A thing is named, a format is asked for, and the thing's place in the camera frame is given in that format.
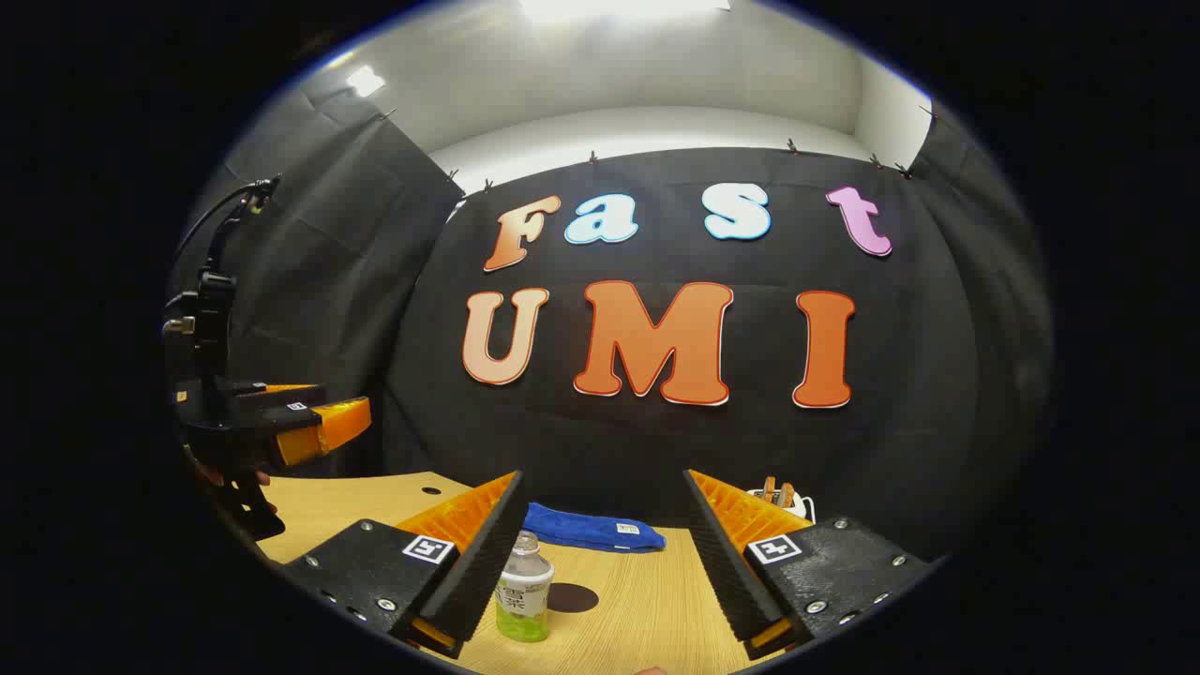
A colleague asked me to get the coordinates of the clear green-label water bottle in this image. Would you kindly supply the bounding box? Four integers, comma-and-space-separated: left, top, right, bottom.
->
495, 531, 556, 643

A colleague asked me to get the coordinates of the blue folded towel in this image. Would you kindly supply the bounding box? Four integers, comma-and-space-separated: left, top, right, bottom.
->
522, 502, 668, 554

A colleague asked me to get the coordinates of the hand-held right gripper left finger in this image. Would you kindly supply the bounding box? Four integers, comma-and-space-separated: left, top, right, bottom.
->
279, 469, 529, 660

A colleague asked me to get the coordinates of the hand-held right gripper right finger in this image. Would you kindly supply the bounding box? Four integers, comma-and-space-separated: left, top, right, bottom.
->
682, 469, 940, 663

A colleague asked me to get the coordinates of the black cable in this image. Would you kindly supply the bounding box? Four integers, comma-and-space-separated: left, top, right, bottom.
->
173, 175, 282, 324

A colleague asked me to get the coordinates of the white toaster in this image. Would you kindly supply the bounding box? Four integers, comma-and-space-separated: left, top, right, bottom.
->
747, 476, 817, 524

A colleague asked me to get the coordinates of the dark brown round coaster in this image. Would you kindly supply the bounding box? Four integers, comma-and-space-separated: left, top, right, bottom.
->
547, 582, 601, 614

